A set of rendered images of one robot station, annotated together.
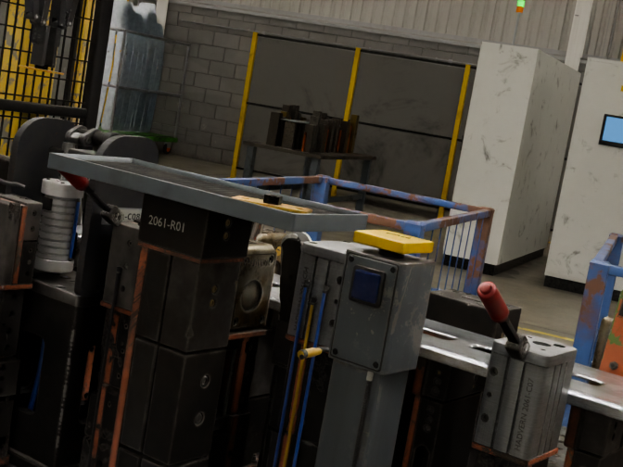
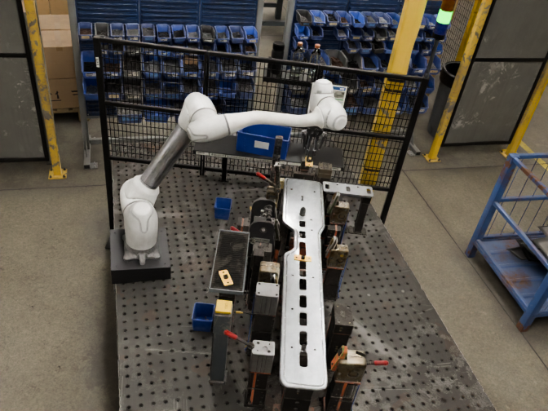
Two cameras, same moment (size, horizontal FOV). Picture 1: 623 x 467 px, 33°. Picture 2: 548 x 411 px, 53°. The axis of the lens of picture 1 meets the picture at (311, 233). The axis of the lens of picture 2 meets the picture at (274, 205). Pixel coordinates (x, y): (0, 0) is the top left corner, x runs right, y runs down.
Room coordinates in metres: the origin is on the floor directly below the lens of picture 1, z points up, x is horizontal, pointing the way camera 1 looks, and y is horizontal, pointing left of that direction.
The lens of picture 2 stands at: (0.28, -1.30, 2.78)
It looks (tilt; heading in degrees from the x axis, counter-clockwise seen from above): 38 degrees down; 52
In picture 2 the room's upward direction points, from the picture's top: 8 degrees clockwise
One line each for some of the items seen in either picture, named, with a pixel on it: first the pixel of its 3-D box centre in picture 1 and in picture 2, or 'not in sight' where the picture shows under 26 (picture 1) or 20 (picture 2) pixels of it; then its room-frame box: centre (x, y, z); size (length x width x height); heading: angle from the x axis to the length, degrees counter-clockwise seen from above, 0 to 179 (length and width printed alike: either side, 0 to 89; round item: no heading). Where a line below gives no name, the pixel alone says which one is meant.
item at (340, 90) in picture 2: not in sight; (325, 106); (2.26, 0.91, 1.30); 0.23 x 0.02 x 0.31; 145
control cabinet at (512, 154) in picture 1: (519, 137); not in sight; (10.38, -1.85, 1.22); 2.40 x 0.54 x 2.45; 158
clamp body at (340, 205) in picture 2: not in sight; (335, 228); (2.00, 0.35, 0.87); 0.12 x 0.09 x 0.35; 145
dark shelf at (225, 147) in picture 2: not in sight; (269, 151); (1.94, 0.98, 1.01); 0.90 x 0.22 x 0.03; 145
